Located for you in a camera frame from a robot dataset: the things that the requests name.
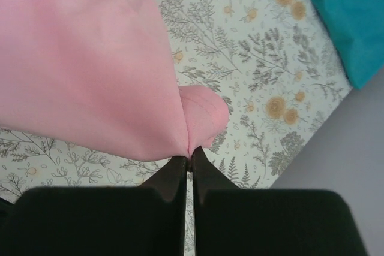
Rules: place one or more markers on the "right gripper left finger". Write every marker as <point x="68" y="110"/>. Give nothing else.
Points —
<point x="170" y="181"/>

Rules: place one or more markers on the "folded teal t shirt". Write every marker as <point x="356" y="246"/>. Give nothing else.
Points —
<point x="356" y="31"/>

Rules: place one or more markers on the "pink t shirt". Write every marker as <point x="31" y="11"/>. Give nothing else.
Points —
<point x="100" y="74"/>

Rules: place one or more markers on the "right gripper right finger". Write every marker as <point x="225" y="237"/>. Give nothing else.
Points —
<point x="206" y="177"/>

